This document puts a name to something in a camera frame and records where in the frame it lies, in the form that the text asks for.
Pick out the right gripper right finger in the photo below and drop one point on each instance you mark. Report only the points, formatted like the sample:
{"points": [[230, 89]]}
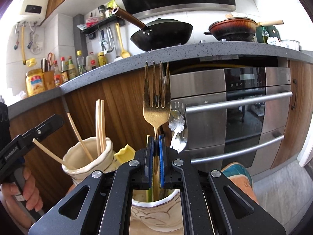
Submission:
{"points": [[211, 203]]}

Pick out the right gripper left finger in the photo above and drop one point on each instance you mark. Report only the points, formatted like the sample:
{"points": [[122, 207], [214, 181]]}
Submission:
{"points": [[101, 203]]}

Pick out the wooden chopstick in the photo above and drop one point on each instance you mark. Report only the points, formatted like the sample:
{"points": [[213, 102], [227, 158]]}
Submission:
{"points": [[97, 106], [79, 137], [102, 121], [52, 155]]}

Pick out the silver fork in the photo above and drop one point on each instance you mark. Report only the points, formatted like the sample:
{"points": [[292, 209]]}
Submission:
{"points": [[178, 126]]}

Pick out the yellow duck utensil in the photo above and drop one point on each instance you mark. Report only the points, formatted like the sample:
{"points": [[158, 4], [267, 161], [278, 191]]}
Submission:
{"points": [[125, 154]]}

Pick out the yellow jar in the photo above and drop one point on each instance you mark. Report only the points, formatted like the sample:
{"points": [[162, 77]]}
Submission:
{"points": [[35, 82]]}

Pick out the wooden lower cabinet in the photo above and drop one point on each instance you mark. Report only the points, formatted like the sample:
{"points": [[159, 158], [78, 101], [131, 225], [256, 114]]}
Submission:
{"points": [[124, 124]]}

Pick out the stainless steel built-in oven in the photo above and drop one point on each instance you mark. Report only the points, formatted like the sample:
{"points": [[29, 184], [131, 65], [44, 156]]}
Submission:
{"points": [[234, 115]]}

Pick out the yellow cap sauce bottle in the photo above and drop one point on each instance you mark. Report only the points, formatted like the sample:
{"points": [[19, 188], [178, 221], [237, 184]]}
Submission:
{"points": [[102, 59]]}

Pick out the white water heater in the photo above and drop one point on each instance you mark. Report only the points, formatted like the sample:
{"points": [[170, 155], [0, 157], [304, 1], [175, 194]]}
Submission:
{"points": [[33, 11]]}

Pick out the yellow spatula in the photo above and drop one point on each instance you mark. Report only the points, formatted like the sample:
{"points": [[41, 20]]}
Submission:
{"points": [[124, 52]]}

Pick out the grey speckled countertop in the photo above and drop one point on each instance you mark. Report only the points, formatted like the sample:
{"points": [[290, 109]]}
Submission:
{"points": [[169, 54]]}

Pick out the olive oil bottle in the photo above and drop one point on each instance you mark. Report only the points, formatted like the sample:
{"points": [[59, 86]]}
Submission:
{"points": [[265, 34]]}

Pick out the white dish on counter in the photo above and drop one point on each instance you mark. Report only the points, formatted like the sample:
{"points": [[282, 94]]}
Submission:
{"points": [[290, 44]]}

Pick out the black wall spice shelf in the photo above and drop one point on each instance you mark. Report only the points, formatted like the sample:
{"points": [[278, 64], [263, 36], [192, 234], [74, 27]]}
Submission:
{"points": [[94, 28]]}

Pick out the red-brown pan with wooden handle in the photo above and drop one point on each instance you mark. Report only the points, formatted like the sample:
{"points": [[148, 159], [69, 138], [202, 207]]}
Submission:
{"points": [[237, 28]]}

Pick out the black wok with brown handle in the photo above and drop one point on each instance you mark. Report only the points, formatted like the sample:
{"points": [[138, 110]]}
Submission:
{"points": [[157, 34]]}

